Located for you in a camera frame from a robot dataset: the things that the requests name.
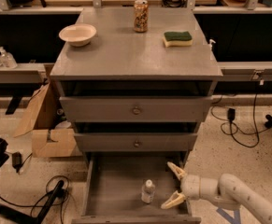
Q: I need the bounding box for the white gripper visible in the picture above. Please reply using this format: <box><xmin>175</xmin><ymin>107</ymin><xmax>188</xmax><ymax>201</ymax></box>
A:
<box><xmin>161</xmin><ymin>161</ymin><xmax>200</xmax><ymax>210</ymax></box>

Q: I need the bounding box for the clear plastic water bottle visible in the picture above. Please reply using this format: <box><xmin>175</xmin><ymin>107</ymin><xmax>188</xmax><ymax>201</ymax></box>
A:
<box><xmin>141</xmin><ymin>179</ymin><xmax>156</xmax><ymax>203</ymax></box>

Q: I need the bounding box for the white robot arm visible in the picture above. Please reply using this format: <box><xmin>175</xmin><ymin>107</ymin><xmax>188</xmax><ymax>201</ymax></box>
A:
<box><xmin>161</xmin><ymin>161</ymin><xmax>272</xmax><ymax>224</ymax></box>

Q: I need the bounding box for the grey open bottom drawer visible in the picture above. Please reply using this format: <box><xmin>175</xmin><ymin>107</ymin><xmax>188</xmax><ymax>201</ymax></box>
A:
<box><xmin>71</xmin><ymin>152</ymin><xmax>201</xmax><ymax>224</ymax></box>

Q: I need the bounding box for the grey top drawer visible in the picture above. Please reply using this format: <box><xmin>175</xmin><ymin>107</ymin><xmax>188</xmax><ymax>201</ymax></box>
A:
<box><xmin>60</xmin><ymin>97</ymin><xmax>212</xmax><ymax>122</ymax></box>

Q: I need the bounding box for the grey middle drawer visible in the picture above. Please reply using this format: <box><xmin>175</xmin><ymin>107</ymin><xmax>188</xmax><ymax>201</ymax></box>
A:
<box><xmin>75</xmin><ymin>133</ymin><xmax>197</xmax><ymax>152</ymax></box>

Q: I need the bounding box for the grey wooden drawer cabinet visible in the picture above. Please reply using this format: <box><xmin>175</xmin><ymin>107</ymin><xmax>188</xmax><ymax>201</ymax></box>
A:
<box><xmin>50</xmin><ymin>7</ymin><xmax>223</xmax><ymax>224</ymax></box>

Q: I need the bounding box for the clear pump bottle right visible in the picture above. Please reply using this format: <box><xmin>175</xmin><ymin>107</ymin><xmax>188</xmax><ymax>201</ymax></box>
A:
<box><xmin>0</xmin><ymin>47</ymin><xmax>18</xmax><ymax>69</ymax></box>

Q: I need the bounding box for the black power adapter right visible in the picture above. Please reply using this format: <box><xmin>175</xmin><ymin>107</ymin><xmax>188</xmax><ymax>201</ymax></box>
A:
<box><xmin>227</xmin><ymin>108</ymin><xmax>236</xmax><ymax>121</ymax></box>

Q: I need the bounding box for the black power adapter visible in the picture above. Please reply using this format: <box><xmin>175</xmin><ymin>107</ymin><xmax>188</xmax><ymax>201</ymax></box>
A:
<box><xmin>12</xmin><ymin>152</ymin><xmax>22</xmax><ymax>172</ymax></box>
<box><xmin>227</xmin><ymin>108</ymin><xmax>236</xmax><ymax>121</ymax></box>

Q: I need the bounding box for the brown cardboard box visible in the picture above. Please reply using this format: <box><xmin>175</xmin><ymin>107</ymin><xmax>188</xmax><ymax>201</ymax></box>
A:
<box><xmin>12</xmin><ymin>63</ymin><xmax>82</xmax><ymax>159</ymax></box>

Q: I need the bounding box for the green yellow sponge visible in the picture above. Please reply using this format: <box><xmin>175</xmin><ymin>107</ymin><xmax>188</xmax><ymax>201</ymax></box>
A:
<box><xmin>163</xmin><ymin>31</ymin><xmax>193</xmax><ymax>48</ymax></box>

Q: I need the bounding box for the small white pump dispenser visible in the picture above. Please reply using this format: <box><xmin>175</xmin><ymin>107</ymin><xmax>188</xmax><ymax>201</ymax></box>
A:
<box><xmin>208</xmin><ymin>39</ymin><xmax>216</xmax><ymax>50</ymax></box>

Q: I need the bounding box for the black power adapter left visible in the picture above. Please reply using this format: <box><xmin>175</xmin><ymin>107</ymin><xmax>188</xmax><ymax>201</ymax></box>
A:
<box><xmin>12</xmin><ymin>152</ymin><xmax>22</xmax><ymax>172</ymax></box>

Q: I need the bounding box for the black stand base left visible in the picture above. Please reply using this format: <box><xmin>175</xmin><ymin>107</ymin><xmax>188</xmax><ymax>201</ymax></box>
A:
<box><xmin>0</xmin><ymin>180</ymin><xmax>64</xmax><ymax>224</ymax></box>

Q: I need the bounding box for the cream ceramic bowl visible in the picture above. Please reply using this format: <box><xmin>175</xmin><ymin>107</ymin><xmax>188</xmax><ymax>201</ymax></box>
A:
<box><xmin>59</xmin><ymin>23</ymin><xmax>96</xmax><ymax>47</ymax></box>

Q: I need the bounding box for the patterned drink can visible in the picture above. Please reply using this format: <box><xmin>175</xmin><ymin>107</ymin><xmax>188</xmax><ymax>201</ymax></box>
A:
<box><xmin>134</xmin><ymin>0</ymin><xmax>149</xmax><ymax>33</ymax></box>

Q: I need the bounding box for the black cable loop left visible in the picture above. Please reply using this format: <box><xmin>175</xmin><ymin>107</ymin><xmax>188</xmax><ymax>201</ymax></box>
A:
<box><xmin>0</xmin><ymin>175</ymin><xmax>72</xmax><ymax>224</ymax></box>

